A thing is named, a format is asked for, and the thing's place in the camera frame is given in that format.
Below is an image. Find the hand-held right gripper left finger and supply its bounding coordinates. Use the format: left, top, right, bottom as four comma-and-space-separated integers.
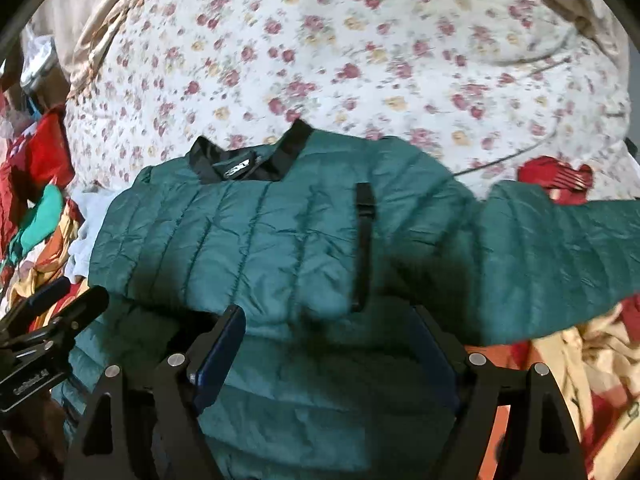
62, 304, 247, 480

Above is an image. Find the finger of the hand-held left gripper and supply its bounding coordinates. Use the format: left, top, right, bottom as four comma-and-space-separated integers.
0, 276, 72, 333
30, 286, 110, 346

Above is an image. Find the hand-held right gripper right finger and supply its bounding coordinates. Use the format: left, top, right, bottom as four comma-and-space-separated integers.
407, 304, 590, 480

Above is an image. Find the green puffer jacket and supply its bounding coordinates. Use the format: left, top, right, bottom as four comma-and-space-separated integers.
50, 120, 640, 480

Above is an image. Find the green garment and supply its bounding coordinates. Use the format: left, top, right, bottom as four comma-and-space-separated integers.
10, 185, 66, 261

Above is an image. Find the light blue fleece cloth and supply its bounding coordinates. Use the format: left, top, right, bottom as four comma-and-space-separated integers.
65, 187, 131, 286

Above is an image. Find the red ruffled garment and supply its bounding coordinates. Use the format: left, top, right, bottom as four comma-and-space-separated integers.
0, 150, 31, 261

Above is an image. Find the plain red cloth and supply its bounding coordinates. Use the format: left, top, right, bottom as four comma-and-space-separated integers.
20, 107, 76, 196

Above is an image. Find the red orange printed blanket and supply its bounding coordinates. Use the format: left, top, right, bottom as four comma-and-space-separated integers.
0, 200, 640, 480

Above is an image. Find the red patterned cloth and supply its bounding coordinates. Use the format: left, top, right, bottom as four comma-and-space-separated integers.
517, 156, 596, 206

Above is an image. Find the floral bed sheet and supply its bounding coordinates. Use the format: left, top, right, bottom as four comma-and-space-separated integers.
65, 0, 633, 221

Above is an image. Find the beige fringed blanket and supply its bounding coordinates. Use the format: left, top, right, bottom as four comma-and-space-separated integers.
30, 0, 632, 106

